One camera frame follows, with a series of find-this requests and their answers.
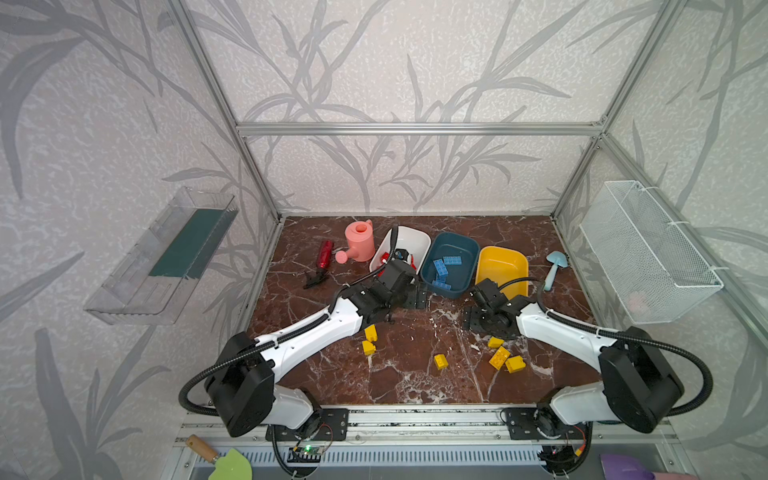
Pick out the yellow lego small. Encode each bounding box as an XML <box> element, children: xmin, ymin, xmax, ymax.
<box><xmin>488</xmin><ymin>337</ymin><xmax>504</xmax><ymax>349</ymax></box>

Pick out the yellow lego long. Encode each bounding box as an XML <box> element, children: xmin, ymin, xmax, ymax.
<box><xmin>489</xmin><ymin>346</ymin><xmax>511</xmax><ymax>371</ymax></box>

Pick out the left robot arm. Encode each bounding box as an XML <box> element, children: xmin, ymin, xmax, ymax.
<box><xmin>178</xmin><ymin>258</ymin><xmax>417</xmax><ymax>439</ymax></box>

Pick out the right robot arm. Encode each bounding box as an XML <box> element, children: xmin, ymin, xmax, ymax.
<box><xmin>465</xmin><ymin>279</ymin><xmax>714</xmax><ymax>438</ymax></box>

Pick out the white rectangular bin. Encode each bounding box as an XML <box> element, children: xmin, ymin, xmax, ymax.
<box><xmin>369</xmin><ymin>226</ymin><xmax>432</xmax><ymax>273</ymax></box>

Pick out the yellow rectangular bin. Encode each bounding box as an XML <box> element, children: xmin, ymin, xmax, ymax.
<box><xmin>475</xmin><ymin>246</ymin><xmax>529</xmax><ymax>286</ymax></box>

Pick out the pink watering can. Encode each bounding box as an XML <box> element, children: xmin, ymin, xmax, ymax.
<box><xmin>335</xmin><ymin>220</ymin><xmax>375</xmax><ymax>264</ymax></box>

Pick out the dark teal rectangular bin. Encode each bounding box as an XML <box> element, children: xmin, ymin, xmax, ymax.
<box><xmin>420</xmin><ymin>232</ymin><xmax>480</xmax><ymax>299</ymax></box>

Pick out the light blue toy shovel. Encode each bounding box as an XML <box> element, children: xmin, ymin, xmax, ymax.
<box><xmin>543</xmin><ymin>251</ymin><xmax>569</xmax><ymax>291</ymax></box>

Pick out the purple object bottom right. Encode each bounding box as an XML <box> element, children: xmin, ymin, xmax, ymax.
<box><xmin>600</xmin><ymin>454</ymin><xmax>655</xmax><ymax>480</ymax></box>

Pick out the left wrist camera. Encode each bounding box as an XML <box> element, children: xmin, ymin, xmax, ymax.
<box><xmin>394</xmin><ymin>248</ymin><xmax>413</xmax><ymax>264</ymax></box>

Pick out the red handled tool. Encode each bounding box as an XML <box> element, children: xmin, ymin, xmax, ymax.
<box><xmin>304</xmin><ymin>240</ymin><xmax>334</xmax><ymax>289</ymax></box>

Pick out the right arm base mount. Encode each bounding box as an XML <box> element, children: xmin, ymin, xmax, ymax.
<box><xmin>501</xmin><ymin>407</ymin><xmax>587</xmax><ymax>441</ymax></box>

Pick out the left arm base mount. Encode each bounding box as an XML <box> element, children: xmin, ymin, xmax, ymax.
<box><xmin>266</xmin><ymin>408</ymin><xmax>350</xmax><ymax>442</ymax></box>

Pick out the white wire mesh basket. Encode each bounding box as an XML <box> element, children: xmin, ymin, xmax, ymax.
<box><xmin>580</xmin><ymin>180</ymin><xmax>724</xmax><ymax>324</ymax></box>

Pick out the clear plastic wall shelf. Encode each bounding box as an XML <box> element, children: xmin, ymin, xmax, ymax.
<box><xmin>84</xmin><ymin>187</ymin><xmax>239</xmax><ymax>326</ymax></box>

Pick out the green trowel wooden handle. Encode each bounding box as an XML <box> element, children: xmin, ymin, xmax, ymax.
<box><xmin>186</xmin><ymin>435</ymin><xmax>253</xmax><ymax>480</ymax></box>

